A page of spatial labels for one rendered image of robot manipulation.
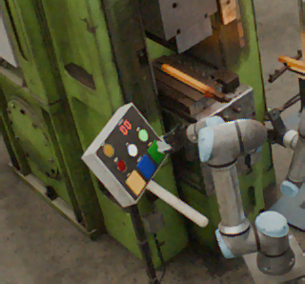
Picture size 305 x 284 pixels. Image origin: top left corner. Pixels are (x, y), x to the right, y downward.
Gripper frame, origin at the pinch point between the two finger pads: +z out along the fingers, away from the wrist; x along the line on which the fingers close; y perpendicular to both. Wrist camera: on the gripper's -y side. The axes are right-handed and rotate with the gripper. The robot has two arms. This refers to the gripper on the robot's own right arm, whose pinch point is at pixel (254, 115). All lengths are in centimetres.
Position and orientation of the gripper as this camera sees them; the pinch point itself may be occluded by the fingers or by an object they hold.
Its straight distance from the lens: 353.7
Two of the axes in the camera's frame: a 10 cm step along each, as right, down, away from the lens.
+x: 7.5, -4.7, 4.7
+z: -6.4, -3.6, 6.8
